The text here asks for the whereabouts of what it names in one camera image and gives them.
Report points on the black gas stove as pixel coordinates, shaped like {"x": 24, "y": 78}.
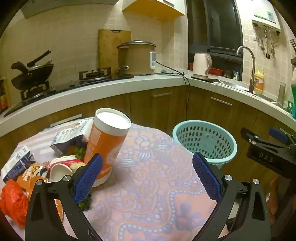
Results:
{"x": 69, "y": 84}

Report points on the teal plastic basket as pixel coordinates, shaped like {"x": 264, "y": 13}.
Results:
{"x": 227, "y": 148}

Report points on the red white paper cup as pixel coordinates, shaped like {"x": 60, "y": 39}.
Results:
{"x": 59, "y": 172}

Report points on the stainless steel sink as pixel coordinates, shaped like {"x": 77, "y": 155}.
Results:
{"x": 231, "y": 84}

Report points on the yellow detergent bottle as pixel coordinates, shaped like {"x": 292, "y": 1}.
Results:
{"x": 259, "y": 81}

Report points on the orange snack wrapper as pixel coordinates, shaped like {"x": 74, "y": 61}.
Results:
{"x": 27, "y": 176}

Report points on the pink patterned tablecloth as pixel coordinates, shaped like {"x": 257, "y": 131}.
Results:
{"x": 143, "y": 197}

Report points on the grey metal cup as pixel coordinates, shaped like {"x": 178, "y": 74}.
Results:
{"x": 281, "y": 92}

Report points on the orange wall cabinet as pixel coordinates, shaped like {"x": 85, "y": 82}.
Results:
{"x": 157, "y": 9}

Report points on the small blue white carton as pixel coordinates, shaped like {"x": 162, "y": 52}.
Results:
{"x": 16, "y": 164}

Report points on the red label sauce bottles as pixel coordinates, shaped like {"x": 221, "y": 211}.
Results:
{"x": 3, "y": 97}

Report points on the steel kitchen faucet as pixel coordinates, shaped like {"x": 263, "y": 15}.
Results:
{"x": 252, "y": 69}

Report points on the white electric kettle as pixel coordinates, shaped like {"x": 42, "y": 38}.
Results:
{"x": 200, "y": 64}

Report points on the brown rice cooker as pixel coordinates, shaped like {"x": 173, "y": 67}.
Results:
{"x": 136, "y": 60}

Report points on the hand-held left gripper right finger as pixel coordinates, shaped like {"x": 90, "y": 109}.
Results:
{"x": 207, "y": 178}

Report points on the white kitchen countertop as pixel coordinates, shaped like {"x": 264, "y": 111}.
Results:
{"x": 148, "y": 81}

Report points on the large blue white carton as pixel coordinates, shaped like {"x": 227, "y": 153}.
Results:
{"x": 67, "y": 136}

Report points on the white water heater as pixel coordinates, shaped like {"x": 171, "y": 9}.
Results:
{"x": 266, "y": 18}

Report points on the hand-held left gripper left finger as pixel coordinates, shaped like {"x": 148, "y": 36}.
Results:
{"x": 89, "y": 180}

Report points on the chopstick holder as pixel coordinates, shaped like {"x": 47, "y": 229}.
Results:
{"x": 293, "y": 51}

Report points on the wooden cutting board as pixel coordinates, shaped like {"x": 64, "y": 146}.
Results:
{"x": 108, "y": 51}

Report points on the wooden kitchen cabinets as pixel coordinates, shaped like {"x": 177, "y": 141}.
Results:
{"x": 150, "y": 109}

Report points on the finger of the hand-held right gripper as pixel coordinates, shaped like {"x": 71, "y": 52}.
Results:
{"x": 253, "y": 140}
{"x": 278, "y": 134}

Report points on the dark kitchen window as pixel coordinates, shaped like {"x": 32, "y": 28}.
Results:
{"x": 219, "y": 23}

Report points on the green leafy vegetable scrap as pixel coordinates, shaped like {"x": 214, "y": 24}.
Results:
{"x": 85, "y": 205}
{"x": 79, "y": 153}

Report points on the person's right hand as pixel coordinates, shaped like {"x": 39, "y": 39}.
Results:
{"x": 274, "y": 197}

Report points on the hanging metal spoon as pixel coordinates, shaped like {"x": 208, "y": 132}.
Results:
{"x": 262, "y": 45}

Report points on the green bottle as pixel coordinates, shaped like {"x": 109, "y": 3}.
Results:
{"x": 293, "y": 99}

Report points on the grey range hood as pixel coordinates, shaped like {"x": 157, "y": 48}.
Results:
{"x": 46, "y": 9}

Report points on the black wok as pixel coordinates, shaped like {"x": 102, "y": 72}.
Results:
{"x": 30, "y": 77}

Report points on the red plastic bag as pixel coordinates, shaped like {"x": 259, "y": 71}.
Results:
{"x": 13, "y": 201}

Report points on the white wall socket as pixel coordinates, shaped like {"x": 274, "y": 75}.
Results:
{"x": 255, "y": 36}

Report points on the orange can with white lid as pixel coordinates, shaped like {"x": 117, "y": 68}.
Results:
{"x": 104, "y": 143}

